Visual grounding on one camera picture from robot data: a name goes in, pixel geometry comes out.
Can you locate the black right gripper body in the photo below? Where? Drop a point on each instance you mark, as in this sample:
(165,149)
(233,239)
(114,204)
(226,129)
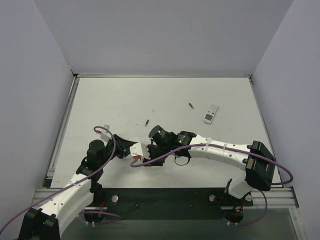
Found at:
(152,152)

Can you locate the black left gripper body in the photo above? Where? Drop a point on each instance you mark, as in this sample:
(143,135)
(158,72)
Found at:
(120,147)

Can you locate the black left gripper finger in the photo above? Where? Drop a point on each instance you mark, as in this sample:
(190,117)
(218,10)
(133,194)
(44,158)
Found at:
(123,145)
(123,154)

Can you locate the long white remote control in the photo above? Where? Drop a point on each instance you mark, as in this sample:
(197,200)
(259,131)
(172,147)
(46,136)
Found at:
(137,140)

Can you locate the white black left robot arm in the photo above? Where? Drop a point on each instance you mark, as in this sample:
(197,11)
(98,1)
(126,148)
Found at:
(49,221)

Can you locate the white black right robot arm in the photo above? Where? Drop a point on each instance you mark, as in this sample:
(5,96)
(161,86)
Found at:
(254,160)

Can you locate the small white remote with buttons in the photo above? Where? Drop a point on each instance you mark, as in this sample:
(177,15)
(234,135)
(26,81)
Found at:
(210,114)

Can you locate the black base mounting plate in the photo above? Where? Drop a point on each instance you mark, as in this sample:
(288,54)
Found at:
(112,204)

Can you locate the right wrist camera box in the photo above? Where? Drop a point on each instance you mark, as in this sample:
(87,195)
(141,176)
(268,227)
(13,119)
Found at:
(139,152)

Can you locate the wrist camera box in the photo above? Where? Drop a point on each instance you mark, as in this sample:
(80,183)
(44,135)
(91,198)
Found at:
(105,135)
(139,152)

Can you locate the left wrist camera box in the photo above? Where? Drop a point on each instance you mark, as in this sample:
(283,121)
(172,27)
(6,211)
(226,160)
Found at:
(105,135)

